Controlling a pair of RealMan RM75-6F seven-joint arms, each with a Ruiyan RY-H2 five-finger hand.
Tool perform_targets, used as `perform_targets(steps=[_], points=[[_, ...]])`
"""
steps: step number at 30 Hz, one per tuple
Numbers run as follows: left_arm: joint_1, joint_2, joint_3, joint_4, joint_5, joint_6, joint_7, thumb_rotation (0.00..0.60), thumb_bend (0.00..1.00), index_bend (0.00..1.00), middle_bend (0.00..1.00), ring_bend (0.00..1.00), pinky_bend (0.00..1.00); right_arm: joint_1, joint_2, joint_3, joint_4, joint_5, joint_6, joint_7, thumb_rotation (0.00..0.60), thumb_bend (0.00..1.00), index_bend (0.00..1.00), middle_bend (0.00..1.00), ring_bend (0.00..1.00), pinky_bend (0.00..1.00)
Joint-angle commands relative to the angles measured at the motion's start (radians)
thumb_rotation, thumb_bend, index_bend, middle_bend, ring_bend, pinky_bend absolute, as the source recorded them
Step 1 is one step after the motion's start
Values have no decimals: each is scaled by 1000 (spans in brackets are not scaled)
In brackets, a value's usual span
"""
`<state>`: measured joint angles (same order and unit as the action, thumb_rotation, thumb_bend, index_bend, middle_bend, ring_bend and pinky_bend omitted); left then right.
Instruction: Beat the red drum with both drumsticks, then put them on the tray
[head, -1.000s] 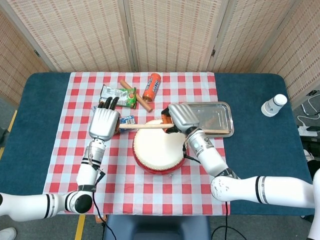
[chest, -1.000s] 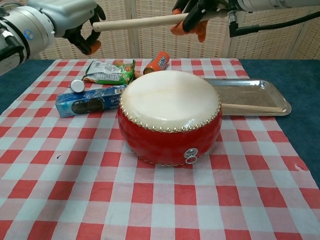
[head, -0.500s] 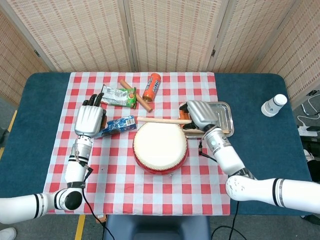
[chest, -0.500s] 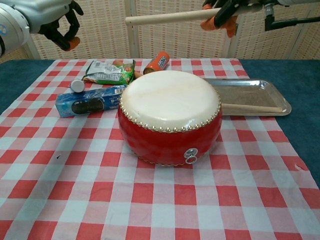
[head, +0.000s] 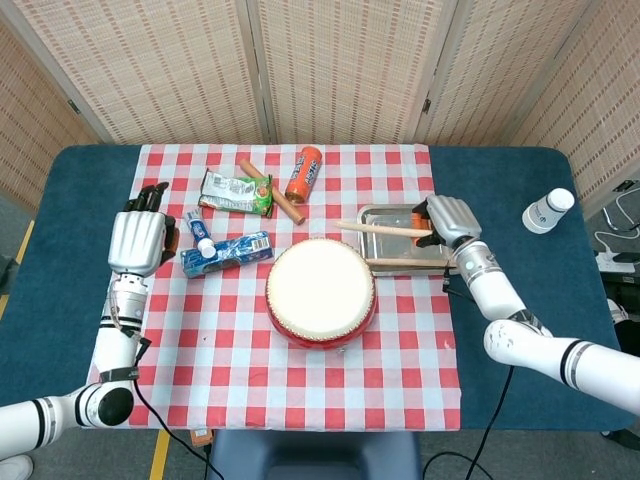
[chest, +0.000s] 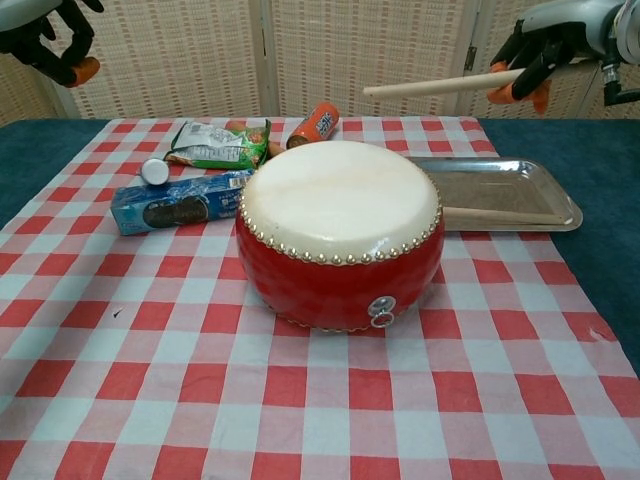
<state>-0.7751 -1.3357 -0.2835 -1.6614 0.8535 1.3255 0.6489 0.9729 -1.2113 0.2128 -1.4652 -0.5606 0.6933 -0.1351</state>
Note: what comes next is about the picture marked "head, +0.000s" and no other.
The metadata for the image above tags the rectangular metal tray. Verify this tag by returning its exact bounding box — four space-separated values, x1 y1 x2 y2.
356 203 459 278

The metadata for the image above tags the blue cookie box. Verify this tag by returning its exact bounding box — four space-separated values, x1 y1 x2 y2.
179 230 275 279

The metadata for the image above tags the white plastic bottle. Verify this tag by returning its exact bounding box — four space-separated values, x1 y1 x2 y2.
521 188 576 235

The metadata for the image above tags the red white checkered tablecloth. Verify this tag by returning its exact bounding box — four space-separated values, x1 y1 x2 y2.
85 143 462 432

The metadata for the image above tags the woven folding screen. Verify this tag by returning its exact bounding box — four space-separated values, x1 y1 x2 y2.
0 0 640 219

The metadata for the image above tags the red drum with white skin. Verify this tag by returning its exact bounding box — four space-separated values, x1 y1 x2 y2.
264 238 377 351

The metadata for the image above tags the orange drink can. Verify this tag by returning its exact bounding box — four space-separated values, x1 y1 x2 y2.
284 145 323 205

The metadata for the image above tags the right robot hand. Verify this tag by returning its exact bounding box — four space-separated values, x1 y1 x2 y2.
410 194 484 250

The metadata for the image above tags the white power strip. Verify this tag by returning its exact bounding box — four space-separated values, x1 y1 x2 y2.
596 249 640 274

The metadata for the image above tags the wooden drumstick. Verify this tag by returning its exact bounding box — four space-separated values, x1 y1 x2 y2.
366 257 459 270
335 219 434 239

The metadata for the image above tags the brown sausage stick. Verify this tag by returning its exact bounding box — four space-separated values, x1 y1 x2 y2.
238 158 306 226

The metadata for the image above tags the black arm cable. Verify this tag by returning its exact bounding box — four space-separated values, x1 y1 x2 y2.
422 269 516 480
132 337 229 480

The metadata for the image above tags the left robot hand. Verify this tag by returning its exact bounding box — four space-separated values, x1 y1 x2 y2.
107 182 180 278

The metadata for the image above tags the green white snack packet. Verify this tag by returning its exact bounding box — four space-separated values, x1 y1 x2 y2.
198 168 275 218

